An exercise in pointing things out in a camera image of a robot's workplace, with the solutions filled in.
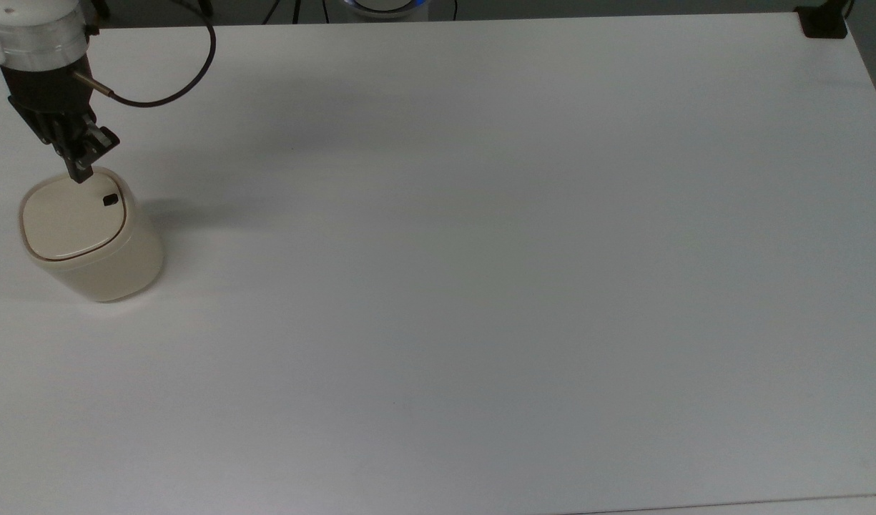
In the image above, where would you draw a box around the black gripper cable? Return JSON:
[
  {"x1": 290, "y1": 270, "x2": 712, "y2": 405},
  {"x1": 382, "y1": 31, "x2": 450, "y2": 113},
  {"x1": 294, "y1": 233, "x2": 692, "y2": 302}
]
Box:
[{"x1": 73, "y1": 0, "x2": 218, "y2": 109}]

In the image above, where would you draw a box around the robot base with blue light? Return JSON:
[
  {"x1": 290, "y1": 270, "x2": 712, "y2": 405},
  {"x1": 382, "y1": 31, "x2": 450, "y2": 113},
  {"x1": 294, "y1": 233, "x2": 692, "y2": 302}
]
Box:
[{"x1": 341, "y1": 0, "x2": 433, "y2": 15}]

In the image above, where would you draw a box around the black cable behind table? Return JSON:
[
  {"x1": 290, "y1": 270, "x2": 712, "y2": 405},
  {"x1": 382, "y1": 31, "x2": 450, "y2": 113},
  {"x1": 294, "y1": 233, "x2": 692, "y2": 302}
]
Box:
[{"x1": 262, "y1": 0, "x2": 302, "y2": 24}]

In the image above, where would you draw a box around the beige desktop trash bin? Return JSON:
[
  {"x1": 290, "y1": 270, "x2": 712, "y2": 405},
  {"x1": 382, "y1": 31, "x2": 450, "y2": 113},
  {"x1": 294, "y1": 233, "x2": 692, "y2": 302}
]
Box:
[{"x1": 18, "y1": 166, "x2": 165, "y2": 303}]

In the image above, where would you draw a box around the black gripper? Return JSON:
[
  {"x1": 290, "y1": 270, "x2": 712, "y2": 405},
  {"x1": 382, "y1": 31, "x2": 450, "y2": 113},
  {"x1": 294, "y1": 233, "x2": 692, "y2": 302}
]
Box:
[{"x1": 0, "y1": 57, "x2": 121, "y2": 185}]

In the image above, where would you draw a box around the black table corner clamp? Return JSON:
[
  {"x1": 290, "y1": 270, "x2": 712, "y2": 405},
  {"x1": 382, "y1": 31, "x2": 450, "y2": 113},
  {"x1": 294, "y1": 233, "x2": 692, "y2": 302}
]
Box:
[{"x1": 797, "y1": 0, "x2": 855, "y2": 40}]

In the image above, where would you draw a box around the beige trash bin lid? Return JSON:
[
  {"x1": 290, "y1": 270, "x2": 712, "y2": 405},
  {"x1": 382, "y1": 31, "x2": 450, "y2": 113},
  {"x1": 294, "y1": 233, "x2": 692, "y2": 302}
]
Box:
[{"x1": 21, "y1": 170, "x2": 129, "y2": 260}]

